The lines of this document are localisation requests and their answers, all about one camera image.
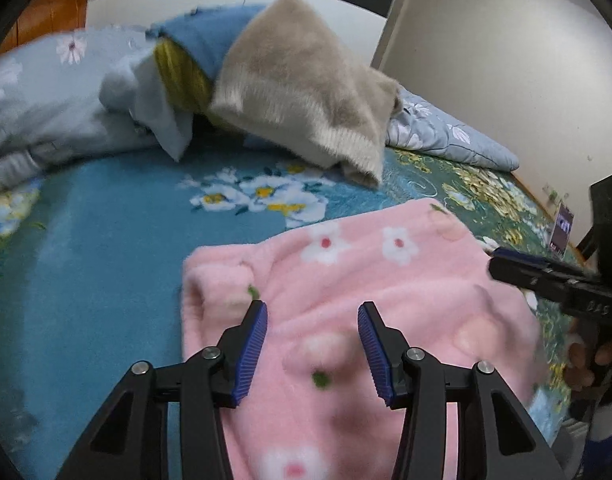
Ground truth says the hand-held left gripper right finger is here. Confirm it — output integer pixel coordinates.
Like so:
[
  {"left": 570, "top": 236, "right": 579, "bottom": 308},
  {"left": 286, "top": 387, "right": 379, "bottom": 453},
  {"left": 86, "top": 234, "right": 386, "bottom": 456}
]
[{"left": 357, "top": 301, "right": 566, "bottom": 480}]

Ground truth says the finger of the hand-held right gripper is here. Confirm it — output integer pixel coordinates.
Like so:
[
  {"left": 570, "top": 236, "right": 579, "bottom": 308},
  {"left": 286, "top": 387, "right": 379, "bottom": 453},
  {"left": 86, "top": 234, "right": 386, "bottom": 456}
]
[{"left": 488, "top": 247, "right": 604, "bottom": 307}]

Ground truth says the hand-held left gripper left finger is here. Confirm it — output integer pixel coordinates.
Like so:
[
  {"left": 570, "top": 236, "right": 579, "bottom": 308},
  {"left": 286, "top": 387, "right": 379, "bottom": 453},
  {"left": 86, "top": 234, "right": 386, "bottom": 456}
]
[{"left": 56, "top": 300, "right": 269, "bottom": 480}]

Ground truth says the pink floral fleece garment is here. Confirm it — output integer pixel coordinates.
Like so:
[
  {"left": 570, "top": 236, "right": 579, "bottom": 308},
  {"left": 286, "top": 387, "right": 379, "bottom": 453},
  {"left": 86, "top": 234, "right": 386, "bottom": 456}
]
[{"left": 181, "top": 197, "right": 551, "bottom": 480}]

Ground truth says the person's right hand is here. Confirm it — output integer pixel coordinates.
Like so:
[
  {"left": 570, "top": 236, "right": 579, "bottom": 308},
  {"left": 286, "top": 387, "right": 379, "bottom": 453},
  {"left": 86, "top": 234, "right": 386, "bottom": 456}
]
[{"left": 564, "top": 319, "right": 612, "bottom": 402}]

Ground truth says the teal floral bed blanket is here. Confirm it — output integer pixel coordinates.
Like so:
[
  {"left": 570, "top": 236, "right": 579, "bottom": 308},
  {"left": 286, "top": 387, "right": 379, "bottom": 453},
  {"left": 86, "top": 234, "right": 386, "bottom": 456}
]
[{"left": 0, "top": 145, "right": 586, "bottom": 480}]

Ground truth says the pale blue garment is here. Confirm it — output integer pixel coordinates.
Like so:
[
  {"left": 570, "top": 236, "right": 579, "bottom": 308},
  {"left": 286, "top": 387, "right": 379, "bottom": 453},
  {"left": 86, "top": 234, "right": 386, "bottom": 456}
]
[{"left": 98, "top": 50, "right": 195, "bottom": 162}]

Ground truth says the beige fuzzy sweater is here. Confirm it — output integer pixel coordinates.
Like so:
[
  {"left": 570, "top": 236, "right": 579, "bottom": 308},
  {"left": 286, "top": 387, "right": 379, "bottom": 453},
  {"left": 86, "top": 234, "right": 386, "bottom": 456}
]
[{"left": 208, "top": 0, "right": 401, "bottom": 188}]

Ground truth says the yellow garment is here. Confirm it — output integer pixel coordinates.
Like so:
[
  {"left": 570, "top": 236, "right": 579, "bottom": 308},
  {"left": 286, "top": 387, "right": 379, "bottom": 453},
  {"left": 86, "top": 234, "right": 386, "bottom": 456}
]
[{"left": 153, "top": 40, "right": 215, "bottom": 112}]

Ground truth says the blue knit garment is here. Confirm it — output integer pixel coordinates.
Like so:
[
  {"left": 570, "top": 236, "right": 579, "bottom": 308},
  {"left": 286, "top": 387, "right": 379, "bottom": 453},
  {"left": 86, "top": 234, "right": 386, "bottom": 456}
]
[{"left": 146, "top": 4, "right": 274, "bottom": 83}]

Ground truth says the light blue floral quilt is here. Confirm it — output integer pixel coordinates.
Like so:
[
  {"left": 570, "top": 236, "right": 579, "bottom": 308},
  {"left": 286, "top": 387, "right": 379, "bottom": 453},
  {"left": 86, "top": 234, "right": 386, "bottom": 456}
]
[{"left": 0, "top": 25, "right": 520, "bottom": 197}]

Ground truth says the wooden headboard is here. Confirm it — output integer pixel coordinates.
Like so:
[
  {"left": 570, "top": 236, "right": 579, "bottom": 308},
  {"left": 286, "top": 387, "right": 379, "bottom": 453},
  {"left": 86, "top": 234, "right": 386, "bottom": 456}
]
[{"left": 0, "top": 0, "right": 90, "bottom": 57}]

